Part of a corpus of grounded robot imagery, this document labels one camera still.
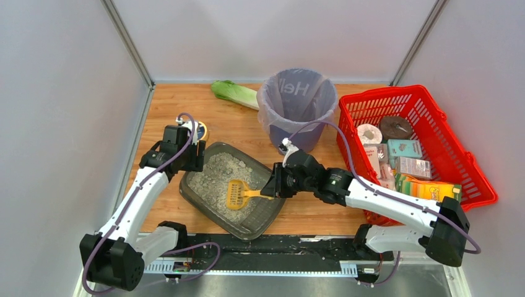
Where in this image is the yellow litter scoop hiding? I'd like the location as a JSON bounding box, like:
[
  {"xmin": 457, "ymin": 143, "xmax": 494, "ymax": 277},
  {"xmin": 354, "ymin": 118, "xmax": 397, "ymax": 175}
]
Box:
[{"xmin": 225, "ymin": 179, "xmax": 274, "ymax": 210}]

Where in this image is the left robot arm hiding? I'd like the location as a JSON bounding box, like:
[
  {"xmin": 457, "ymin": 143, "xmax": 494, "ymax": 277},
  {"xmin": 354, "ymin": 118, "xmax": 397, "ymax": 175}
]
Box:
[{"xmin": 79, "ymin": 120, "xmax": 206, "ymax": 295}]

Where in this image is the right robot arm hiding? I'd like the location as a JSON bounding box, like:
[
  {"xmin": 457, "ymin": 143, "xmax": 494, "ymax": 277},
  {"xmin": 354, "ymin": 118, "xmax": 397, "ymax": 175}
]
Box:
[{"xmin": 261, "ymin": 150, "xmax": 470, "ymax": 267}]

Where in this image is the grey transparent litter box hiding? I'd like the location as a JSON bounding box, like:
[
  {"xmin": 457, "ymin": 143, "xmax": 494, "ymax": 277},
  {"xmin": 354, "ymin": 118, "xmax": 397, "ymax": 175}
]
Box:
[{"xmin": 180, "ymin": 142, "xmax": 285, "ymax": 241}]

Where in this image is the teal small box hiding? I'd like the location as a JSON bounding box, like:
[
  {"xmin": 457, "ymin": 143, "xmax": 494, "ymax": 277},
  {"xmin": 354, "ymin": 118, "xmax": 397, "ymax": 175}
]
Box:
[{"xmin": 387, "ymin": 139, "xmax": 423, "ymax": 159}]

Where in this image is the yellow round sponge tin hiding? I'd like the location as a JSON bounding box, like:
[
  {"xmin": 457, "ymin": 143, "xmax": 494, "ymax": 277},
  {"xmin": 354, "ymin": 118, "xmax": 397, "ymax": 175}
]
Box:
[{"xmin": 197, "ymin": 121, "xmax": 209, "ymax": 141}]

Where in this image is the blue trash bin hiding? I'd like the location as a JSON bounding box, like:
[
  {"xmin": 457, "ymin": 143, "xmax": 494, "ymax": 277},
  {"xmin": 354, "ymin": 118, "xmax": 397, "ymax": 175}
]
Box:
[{"xmin": 269, "ymin": 124, "xmax": 326, "ymax": 155}]

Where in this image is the green napa cabbage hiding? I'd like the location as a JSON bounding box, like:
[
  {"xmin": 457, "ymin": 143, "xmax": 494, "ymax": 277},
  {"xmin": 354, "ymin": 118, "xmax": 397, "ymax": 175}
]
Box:
[{"xmin": 210, "ymin": 80, "xmax": 259, "ymax": 110}]

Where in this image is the translucent bin liner bag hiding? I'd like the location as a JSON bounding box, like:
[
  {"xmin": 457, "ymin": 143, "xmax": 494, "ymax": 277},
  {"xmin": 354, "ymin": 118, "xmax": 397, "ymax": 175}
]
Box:
[{"xmin": 256, "ymin": 68, "xmax": 339, "ymax": 134}]

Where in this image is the pink white packet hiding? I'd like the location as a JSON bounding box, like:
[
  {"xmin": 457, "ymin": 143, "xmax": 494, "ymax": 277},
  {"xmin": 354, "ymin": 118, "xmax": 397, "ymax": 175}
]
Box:
[{"xmin": 364, "ymin": 144, "xmax": 396, "ymax": 190}]

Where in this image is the white toilet paper roll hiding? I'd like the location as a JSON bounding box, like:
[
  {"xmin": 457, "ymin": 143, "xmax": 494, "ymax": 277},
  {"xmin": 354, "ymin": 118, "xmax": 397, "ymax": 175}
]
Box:
[{"xmin": 357, "ymin": 124, "xmax": 383, "ymax": 145}]

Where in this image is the brown round disc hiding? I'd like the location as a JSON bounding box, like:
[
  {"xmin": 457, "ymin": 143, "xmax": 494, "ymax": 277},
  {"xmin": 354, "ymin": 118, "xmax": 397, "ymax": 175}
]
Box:
[{"xmin": 378, "ymin": 116, "xmax": 414, "ymax": 141}]

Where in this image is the grey pink packet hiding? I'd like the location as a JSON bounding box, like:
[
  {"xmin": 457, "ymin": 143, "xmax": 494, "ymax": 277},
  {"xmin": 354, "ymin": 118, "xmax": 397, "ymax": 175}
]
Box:
[{"xmin": 396, "ymin": 157, "xmax": 432, "ymax": 180}]

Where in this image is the yellow orange sponge pack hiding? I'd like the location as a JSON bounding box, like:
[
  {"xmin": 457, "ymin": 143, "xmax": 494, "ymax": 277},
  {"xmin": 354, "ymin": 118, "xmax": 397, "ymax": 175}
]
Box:
[{"xmin": 395, "ymin": 174, "xmax": 462, "ymax": 202}]

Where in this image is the red plastic basket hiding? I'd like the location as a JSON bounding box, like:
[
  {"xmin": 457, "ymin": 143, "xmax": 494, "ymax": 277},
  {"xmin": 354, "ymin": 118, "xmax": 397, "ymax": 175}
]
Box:
[{"xmin": 337, "ymin": 85, "xmax": 498, "ymax": 212}]

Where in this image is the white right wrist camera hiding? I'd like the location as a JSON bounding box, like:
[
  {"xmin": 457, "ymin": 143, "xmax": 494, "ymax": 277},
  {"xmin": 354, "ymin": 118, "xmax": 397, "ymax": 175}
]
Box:
[{"xmin": 279, "ymin": 137, "xmax": 300, "ymax": 167}]

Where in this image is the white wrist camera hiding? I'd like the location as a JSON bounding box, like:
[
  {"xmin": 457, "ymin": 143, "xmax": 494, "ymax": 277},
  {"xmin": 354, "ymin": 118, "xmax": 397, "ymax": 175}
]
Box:
[
  {"xmin": 279, "ymin": 137, "xmax": 300, "ymax": 167},
  {"xmin": 176, "ymin": 118, "xmax": 201, "ymax": 145}
]

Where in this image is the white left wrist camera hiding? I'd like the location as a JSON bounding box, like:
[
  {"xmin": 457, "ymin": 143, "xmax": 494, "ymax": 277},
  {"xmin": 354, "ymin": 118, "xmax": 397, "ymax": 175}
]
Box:
[{"xmin": 176, "ymin": 118, "xmax": 201, "ymax": 145}]

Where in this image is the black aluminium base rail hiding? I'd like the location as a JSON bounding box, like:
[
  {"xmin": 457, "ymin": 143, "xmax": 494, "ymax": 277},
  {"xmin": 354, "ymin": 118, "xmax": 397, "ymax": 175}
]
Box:
[{"xmin": 84, "ymin": 231, "xmax": 462, "ymax": 283}]

